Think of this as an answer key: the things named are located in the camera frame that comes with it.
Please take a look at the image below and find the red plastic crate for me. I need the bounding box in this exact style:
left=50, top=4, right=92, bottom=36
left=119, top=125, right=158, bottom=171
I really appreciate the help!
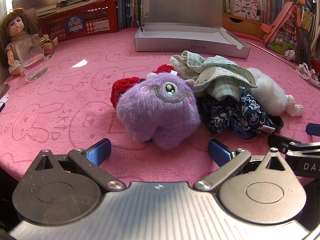
left=37, top=0, right=119, bottom=42

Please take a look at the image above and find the red crochet piece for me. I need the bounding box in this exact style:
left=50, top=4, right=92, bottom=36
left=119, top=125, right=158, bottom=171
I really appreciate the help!
left=111, top=64, right=175, bottom=109

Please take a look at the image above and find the white fluffy pompom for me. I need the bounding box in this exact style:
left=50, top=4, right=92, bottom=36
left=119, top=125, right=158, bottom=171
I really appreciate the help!
left=246, top=67, right=290, bottom=117

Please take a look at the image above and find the white printed carton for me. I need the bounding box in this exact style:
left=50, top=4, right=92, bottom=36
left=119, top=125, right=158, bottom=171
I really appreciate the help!
left=229, top=0, right=258, bottom=22

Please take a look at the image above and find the navy floral pouch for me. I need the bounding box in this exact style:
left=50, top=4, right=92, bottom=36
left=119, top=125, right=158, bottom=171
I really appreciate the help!
left=201, top=92, right=275, bottom=140

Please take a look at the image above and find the grid-lined board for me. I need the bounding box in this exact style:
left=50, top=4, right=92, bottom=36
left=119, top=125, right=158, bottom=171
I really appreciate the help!
left=12, top=0, right=38, bottom=9

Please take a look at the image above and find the clear glass mug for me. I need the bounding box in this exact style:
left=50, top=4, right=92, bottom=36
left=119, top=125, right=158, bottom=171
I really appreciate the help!
left=15, top=34, right=55, bottom=82

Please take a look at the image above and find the row of upright books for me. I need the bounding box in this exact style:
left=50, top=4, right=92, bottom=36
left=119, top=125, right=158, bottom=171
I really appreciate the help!
left=116, top=0, right=320, bottom=30

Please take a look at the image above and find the white folded paper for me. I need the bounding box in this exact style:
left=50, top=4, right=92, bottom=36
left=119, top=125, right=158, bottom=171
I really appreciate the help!
left=281, top=49, right=297, bottom=61

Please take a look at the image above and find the brown-haired doll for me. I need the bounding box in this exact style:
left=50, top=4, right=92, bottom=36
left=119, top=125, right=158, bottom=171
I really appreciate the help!
left=0, top=7, right=58, bottom=77

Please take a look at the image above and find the wooden drawer unit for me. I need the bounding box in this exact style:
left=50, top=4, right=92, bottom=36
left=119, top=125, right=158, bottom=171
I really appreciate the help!
left=222, top=12, right=269, bottom=39

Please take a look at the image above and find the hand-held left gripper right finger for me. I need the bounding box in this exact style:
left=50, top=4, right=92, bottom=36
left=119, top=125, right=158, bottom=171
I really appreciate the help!
left=194, top=139, right=292, bottom=192

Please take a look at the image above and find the purple plush monster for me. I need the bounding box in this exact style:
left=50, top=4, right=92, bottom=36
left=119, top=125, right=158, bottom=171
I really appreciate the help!
left=116, top=72, right=202, bottom=150

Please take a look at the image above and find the small red knit item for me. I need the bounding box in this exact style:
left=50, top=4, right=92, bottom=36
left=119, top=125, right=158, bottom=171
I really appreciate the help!
left=310, top=57, right=320, bottom=75

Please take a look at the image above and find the dark flat device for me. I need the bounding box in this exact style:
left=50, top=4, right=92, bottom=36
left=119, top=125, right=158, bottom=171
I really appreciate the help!
left=0, top=84, right=10, bottom=113

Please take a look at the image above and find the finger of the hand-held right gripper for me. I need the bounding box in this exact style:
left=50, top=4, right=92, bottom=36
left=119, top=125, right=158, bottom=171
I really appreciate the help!
left=306, top=123, right=320, bottom=137
left=267, top=133, right=320, bottom=156

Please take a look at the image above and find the white looped cord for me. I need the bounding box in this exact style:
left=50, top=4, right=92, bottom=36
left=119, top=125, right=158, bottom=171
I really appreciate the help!
left=295, top=64, right=320, bottom=88

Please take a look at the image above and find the grey cardboard file box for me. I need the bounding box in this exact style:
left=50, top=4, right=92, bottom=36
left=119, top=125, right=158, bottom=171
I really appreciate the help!
left=134, top=0, right=251, bottom=59

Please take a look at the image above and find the pink house-shaped toy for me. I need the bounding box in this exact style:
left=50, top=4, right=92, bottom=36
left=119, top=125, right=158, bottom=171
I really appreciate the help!
left=262, top=2, right=303, bottom=55

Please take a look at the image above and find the light green floral cloth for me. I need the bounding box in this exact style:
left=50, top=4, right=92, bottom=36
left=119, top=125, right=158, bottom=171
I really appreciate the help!
left=169, top=50, right=258, bottom=100

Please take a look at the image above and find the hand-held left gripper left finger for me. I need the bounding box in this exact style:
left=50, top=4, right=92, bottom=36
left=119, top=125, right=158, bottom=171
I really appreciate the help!
left=32, top=138, right=127, bottom=193

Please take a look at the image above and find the pink rabbit-print towel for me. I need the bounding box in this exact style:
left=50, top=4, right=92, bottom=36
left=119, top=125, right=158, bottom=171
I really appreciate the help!
left=0, top=27, right=320, bottom=188

